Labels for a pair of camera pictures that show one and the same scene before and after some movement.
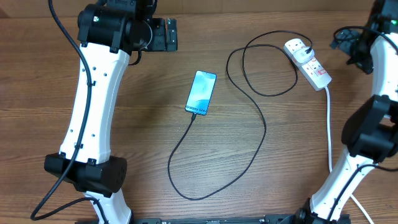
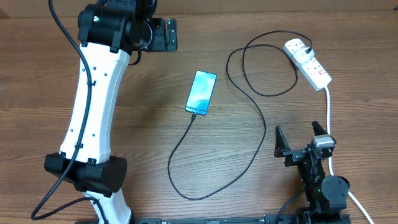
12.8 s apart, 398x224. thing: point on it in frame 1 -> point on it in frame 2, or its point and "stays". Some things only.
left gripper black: (161, 43) stays
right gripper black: (342, 42) -> (294, 156)
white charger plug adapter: (301, 55) stays
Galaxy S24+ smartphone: (201, 93) stays
